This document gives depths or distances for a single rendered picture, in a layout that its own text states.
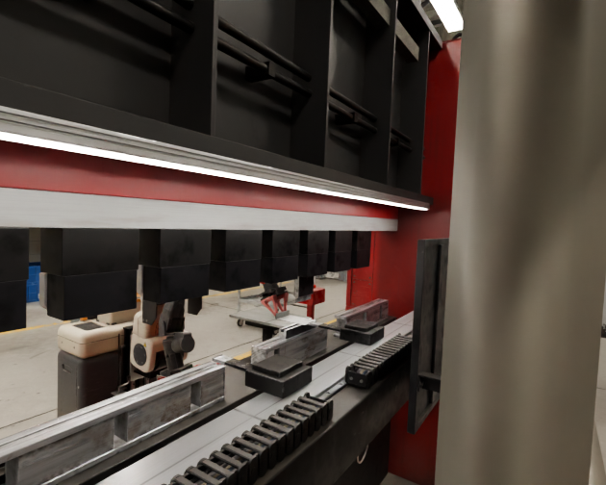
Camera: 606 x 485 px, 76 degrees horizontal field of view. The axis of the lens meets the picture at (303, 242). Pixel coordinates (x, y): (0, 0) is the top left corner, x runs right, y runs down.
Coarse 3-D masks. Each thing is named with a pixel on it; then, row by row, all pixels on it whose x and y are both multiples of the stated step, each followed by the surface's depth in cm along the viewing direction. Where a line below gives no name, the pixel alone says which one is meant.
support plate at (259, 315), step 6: (240, 312) 155; (246, 312) 155; (252, 312) 156; (258, 312) 156; (264, 312) 156; (270, 312) 157; (240, 318) 147; (246, 318) 146; (252, 318) 146; (258, 318) 147; (264, 318) 147; (270, 318) 148; (306, 318) 150; (264, 324) 141; (270, 324) 140; (276, 324) 138; (282, 324) 139; (288, 324) 139
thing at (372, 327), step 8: (360, 320) 135; (328, 328) 136; (336, 328) 135; (344, 328) 128; (352, 328) 128; (360, 328) 126; (368, 328) 127; (376, 328) 130; (384, 328) 133; (344, 336) 128; (352, 336) 126; (360, 336) 125; (368, 336) 123; (376, 336) 127; (368, 344) 123
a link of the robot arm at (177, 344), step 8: (160, 320) 140; (160, 328) 139; (184, 328) 144; (160, 336) 139; (176, 336) 136; (184, 336) 134; (176, 344) 134; (184, 344) 134; (192, 344) 136; (176, 352) 136; (184, 352) 135
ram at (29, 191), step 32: (0, 160) 60; (32, 160) 63; (64, 160) 67; (96, 160) 72; (0, 192) 60; (32, 192) 64; (64, 192) 68; (96, 192) 72; (128, 192) 78; (160, 192) 84; (192, 192) 91; (224, 192) 100; (256, 192) 110; (288, 192) 123; (320, 192) 140; (0, 224) 60; (32, 224) 64; (64, 224) 68; (96, 224) 73; (128, 224) 78; (160, 224) 84; (192, 224) 92; (224, 224) 101; (256, 224) 111; (288, 224) 124; (320, 224) 142; (352, 224) 164; (384, 224) 194
